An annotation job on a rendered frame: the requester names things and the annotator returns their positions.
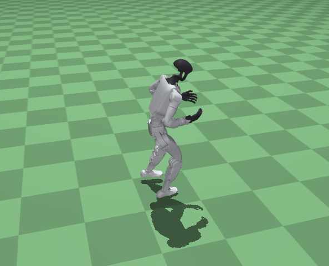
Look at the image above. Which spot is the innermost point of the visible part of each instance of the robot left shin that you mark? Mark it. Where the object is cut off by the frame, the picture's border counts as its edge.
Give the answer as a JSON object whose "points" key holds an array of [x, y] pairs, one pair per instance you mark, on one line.
{"points": [[154, 160]]}

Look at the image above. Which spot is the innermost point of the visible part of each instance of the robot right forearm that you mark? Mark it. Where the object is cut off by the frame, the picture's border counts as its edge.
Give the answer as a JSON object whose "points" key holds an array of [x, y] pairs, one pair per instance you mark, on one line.
{"points": [[178, 122]]}

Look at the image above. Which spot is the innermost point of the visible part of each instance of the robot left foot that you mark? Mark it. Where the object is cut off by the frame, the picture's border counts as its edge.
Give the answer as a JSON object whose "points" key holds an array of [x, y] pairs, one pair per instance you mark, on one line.
{"points": [[154, 173]]}

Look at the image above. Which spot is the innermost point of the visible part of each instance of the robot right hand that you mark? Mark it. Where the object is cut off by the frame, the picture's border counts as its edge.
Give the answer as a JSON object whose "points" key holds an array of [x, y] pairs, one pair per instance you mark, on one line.
{"points": [[195, 116]]}

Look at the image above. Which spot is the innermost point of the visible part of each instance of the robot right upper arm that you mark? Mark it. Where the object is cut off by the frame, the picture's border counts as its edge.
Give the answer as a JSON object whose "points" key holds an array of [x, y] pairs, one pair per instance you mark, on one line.
{"points": [[175, 99]]}

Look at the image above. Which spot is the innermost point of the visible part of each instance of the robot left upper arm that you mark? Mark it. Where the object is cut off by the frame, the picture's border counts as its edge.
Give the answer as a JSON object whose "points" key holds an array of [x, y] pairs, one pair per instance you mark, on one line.
{"points": [[154, 86]]}

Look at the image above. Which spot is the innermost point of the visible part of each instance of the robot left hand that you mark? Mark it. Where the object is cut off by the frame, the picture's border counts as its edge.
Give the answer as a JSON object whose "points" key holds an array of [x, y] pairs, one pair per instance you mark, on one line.
{"points": [[186, 96]]}

